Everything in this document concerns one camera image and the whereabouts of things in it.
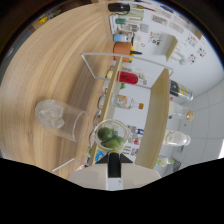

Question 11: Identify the small blue white bottle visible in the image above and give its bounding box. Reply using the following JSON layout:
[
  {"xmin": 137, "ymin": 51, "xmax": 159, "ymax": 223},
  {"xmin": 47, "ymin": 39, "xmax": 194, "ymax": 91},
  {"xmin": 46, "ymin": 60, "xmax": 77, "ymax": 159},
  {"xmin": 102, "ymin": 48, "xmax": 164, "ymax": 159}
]
[{"xmin": 113, "ymin": 33, "xmax": 129, "ymax": 43}]

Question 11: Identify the clear bottle green cap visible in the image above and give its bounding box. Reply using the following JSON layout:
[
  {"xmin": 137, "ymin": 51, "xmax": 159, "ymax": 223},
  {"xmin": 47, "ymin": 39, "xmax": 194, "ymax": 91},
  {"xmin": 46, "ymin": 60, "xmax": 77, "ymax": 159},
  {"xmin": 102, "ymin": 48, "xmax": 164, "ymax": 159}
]
[{"xmin": 156, "ymin": 154, "xmax": 175, "ymax": 168}]

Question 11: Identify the red liquid bottle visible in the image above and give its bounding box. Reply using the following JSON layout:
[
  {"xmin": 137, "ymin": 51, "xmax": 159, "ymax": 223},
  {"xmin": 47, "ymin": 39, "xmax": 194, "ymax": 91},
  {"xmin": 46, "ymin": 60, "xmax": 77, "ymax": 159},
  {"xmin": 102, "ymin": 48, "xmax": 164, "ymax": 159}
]
[{"xmin": 116, "ymin": 70, "xmax": 148, "ymax": 86}]

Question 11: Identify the glass jar cork lid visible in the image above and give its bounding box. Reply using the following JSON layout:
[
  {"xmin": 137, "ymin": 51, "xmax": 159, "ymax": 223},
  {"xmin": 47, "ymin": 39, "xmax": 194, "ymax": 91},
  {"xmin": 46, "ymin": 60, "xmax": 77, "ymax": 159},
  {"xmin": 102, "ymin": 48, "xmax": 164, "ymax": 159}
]
[{"xmin": 168, "ymin": 101, "xmax": 195, "ymax": 122}]

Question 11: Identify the glass jar with limes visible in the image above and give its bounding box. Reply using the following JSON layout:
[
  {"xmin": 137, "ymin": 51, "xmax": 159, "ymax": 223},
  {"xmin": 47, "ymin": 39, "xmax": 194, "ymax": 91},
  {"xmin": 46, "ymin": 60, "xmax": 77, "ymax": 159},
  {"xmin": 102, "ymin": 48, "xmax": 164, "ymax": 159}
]
[{"xmin": 90, "ymin": 119, "xmax": 130, "ymax": 154}]

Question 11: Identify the clear glass with ice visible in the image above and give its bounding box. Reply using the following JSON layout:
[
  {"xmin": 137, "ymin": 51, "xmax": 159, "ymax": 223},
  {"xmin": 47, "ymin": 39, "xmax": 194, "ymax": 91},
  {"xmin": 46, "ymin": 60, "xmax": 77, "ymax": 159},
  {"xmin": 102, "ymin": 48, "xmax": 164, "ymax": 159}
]
[{"xmin": 34, "ymin": 98, "xmax": 90, "ymax": 143}]

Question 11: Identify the clear bottle orange cap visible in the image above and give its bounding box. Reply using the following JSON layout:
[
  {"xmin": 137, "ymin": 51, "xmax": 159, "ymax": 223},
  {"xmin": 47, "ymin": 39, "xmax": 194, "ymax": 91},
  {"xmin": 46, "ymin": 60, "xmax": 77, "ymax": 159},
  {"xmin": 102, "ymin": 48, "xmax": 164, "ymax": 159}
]
[{"xmin": 110, "ymin": 93, "xmax": 145, "ymax": 111}]

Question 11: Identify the wooden wall shelf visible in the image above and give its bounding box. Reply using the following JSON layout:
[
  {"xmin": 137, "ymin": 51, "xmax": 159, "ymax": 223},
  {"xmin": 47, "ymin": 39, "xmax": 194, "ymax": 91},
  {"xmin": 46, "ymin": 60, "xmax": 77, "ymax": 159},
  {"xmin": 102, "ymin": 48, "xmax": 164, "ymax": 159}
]
[{"xmin": 165, "ymin": 33, "xmax": 179, "ymax": 63}]

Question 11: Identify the white two-tier wooden rack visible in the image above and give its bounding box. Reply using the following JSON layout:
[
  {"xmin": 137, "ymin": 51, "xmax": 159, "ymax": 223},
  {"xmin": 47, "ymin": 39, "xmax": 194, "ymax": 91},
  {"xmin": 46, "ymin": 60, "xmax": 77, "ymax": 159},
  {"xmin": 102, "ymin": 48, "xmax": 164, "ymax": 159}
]
[{"xmin": 51, "ymin": 51, "xmax": 175, "ymax": 174}]

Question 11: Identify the black handbag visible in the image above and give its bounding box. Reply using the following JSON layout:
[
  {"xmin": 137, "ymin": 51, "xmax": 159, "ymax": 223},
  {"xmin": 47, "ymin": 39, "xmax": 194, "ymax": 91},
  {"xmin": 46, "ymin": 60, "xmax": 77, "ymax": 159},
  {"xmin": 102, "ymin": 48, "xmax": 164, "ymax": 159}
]
[{"xmin": 107, "ymin": 2, "xmax": 132, "ymax": 14}]

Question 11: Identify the orange storage basket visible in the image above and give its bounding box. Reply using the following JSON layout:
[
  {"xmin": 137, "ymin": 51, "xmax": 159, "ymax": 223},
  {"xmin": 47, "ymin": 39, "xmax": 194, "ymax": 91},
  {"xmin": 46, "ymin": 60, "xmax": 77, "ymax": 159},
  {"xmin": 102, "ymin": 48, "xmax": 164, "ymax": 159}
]
[{"xmin": 112, "ymin": 41, "xmax": 133, "ymax": 63}]

